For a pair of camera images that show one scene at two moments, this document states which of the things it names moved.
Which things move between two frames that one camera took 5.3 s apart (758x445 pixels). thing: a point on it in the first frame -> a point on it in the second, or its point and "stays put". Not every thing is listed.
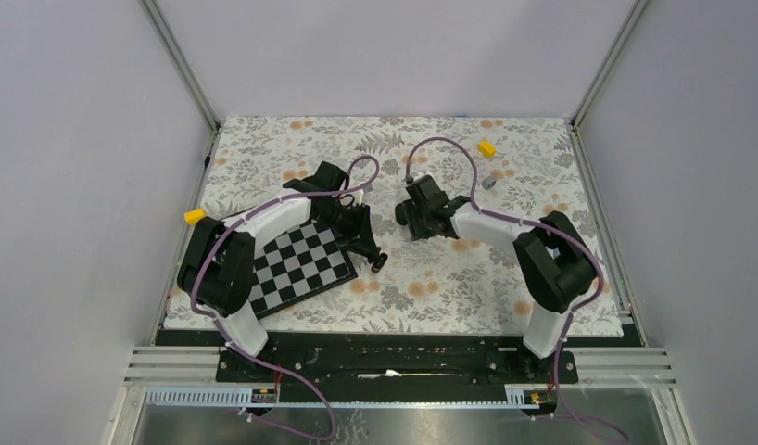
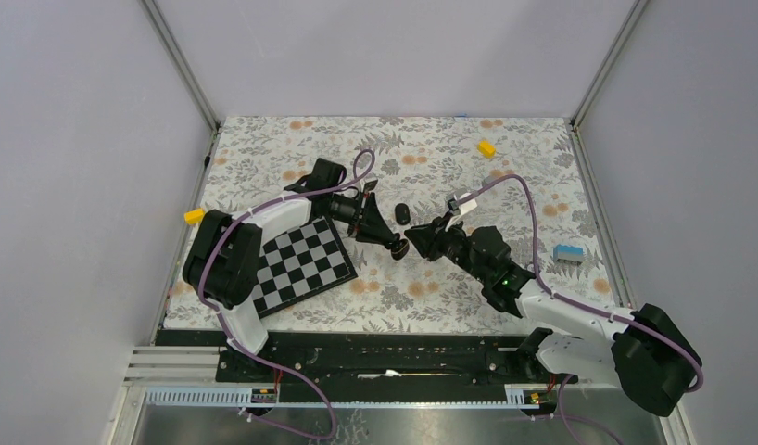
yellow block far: [486, 148] stays put
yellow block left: [192, 216] stays put
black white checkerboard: [296, 264] stays put
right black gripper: [416, 231] -> [425, 237]
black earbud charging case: [379, 262] -> [401, 251]
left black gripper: [360, 235] -> [371, 225]
